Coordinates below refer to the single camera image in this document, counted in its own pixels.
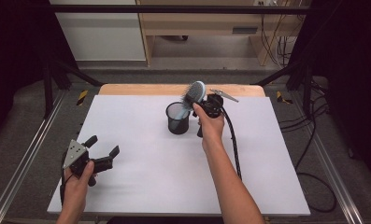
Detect white board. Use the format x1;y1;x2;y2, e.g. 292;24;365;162
47;94;311;217

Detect black curtain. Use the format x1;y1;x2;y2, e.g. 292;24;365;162
0;0;78;143
288;0;371;180

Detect white cabinet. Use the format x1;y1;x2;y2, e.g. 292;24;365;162
49;0;147;62

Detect black mesh cup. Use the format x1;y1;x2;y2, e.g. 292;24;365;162
165;101;191;135

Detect wooden table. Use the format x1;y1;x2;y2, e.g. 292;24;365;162
98;83;266;97

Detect hanging cables under desk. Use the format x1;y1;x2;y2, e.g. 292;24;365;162
260;13;297;67

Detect person's left hand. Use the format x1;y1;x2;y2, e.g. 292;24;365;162
62;160;97;213

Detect person's right hand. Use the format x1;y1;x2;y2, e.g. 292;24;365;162
192;102;226;148

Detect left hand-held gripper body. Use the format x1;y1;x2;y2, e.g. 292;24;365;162
62;139;114;188

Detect black frame stand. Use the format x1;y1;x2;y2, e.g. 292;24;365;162
250;60;315;119
42;59;104;119

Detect right hand-held gripper cable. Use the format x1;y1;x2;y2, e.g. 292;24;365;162
219;105;244;181

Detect left hand-held gripper cable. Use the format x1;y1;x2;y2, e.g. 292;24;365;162
59;153;77;206

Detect black horizontal frame bar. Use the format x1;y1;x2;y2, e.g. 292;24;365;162
47;4;313;15

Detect yellow black tape marker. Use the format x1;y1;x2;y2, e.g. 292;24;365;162
76;90;90;106
276;91;293;105

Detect light blue hairbrush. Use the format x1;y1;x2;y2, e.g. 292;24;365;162
173;80;207;120

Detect wooden desk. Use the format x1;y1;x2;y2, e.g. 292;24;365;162
136;0;303;67

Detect black floor cable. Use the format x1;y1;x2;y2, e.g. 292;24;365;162
293;102;337;214

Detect bundle of black floor cables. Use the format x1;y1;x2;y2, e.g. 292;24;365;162
278;78;331;132

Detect hand-held gripper cable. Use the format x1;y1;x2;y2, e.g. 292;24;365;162
59;153;77;206
219;105;244;181

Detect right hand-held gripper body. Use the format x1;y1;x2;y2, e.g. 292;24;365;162
196;88;239;138

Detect aluminium rail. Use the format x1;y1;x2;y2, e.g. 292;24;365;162
290;92;365;224
0;90;66;224

